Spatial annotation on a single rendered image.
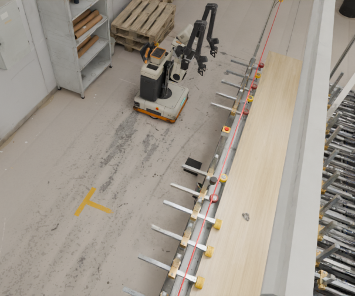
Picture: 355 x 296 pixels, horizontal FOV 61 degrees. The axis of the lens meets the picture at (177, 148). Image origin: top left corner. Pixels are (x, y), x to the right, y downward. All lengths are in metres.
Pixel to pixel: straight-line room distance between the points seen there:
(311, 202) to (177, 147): 3.28
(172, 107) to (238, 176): 1.75
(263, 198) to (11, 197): 2.78
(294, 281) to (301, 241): 0.12
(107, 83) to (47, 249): 2.71
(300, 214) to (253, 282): 1.62
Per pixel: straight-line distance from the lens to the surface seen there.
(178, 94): 4.52
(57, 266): 3.50
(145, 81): 4.17
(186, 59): 3.89
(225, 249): 2.59
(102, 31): 5.11
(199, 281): 2.39
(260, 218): 2.81
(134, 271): 3.39
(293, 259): 0.93
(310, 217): 1.02
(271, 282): 0.99
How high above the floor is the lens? 3.25
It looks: 51 degrees down
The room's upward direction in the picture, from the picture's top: 11 degrees clockwise
